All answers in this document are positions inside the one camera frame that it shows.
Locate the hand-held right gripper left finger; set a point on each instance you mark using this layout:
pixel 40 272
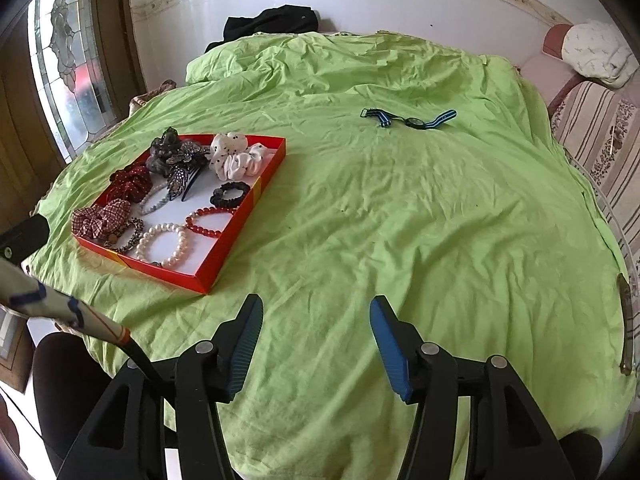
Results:
pixel 245 345

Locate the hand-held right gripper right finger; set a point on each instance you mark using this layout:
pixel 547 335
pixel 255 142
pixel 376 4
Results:
pixel 392 350

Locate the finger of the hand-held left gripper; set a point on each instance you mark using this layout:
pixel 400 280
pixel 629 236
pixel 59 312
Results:
pixel 22 237

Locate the pink plaid scrunchie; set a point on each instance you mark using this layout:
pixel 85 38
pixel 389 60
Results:
pixel 97 220

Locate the dark red dotted scrunchie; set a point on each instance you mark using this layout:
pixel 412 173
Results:
pixel 127 185

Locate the red cardboard tray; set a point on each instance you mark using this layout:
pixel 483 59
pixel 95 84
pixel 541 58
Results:
pixel 240 215

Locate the black hair claw clip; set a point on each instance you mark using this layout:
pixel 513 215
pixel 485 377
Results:
pixel 192 187

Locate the green bed sheet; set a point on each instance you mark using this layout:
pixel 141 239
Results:
pixel 400 210

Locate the black scrunchie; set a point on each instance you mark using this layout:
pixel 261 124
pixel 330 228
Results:
pixel 216 195

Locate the dark cloth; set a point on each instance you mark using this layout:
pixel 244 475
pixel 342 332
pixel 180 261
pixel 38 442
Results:
pixel 65 395
pixel 585 455

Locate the rhinestone leaf hair clip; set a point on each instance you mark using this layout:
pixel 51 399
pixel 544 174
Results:
pixel 177 180

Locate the grey fabric flower hair clip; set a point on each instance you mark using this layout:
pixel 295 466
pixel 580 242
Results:
pixel 165 152

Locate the stained glass window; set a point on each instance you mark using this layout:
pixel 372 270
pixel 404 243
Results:
pixel 65 60

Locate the white dotted scrunchie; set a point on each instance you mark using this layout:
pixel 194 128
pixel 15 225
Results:
pixel 235 160

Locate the beige lace cloth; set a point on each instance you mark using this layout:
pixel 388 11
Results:
pixel 145 97

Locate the black cloth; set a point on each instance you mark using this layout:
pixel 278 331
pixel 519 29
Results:
pixel 270 22

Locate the reddish brown sofa armrest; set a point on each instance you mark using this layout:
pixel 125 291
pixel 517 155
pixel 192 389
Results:
pixel 552 40

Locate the white printed cloth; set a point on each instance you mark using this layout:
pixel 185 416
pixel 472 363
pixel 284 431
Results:
pixel 595 50

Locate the wooden window frame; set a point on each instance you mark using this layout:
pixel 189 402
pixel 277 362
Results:
pixel 112 35

